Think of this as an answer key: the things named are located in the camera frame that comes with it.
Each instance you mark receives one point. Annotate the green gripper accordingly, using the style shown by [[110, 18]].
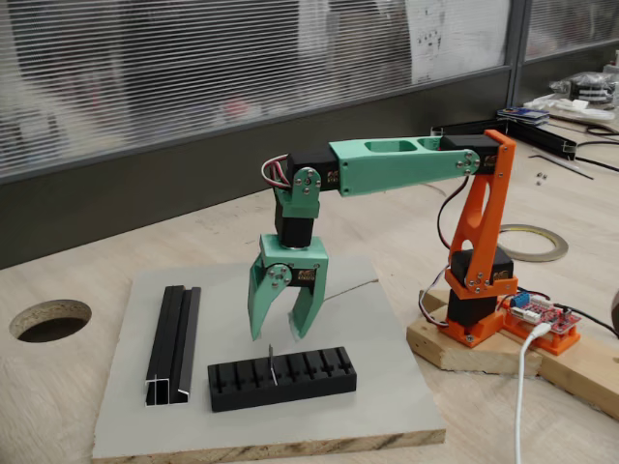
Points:
[[316, 258]]

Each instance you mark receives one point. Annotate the small thin metal blade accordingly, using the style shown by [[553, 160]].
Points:
[[272, 357]]

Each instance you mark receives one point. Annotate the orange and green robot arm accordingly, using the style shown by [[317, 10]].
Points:
[[387, 164]]

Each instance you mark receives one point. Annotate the black slotted holder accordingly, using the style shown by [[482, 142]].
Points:
[[290, 391]]

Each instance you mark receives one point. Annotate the grey chipboard panel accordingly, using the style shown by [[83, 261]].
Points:
[[217, 309]]

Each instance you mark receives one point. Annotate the black aluminium profile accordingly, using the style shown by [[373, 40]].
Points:
[[169, 338]]

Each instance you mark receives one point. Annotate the wooden mounting block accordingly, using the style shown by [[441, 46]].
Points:
[[464, 360]]

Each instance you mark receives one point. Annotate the red controller board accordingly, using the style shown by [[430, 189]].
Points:
[[546, 311]]

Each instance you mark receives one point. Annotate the tape roll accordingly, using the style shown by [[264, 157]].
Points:
[[561, 246]]

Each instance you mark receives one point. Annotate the stack of blue cards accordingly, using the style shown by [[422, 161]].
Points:
[[524, 116]]

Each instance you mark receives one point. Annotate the black hex key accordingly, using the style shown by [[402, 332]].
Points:
[[556, 165]]

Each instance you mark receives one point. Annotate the wooden plank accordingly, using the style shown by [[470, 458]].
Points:
[[585, 382]]

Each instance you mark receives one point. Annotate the printed paper sheet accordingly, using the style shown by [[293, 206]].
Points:
[[454, 29]]

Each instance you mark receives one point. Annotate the dark round object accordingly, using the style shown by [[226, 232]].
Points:
[[615, 314]]

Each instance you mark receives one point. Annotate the white plastic part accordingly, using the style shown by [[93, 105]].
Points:
[[595, 113]]

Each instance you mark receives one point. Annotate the black ribbed device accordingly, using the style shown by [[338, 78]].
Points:
[[590, 89]]

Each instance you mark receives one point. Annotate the long black frame profile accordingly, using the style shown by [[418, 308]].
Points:
[[532, 133]]

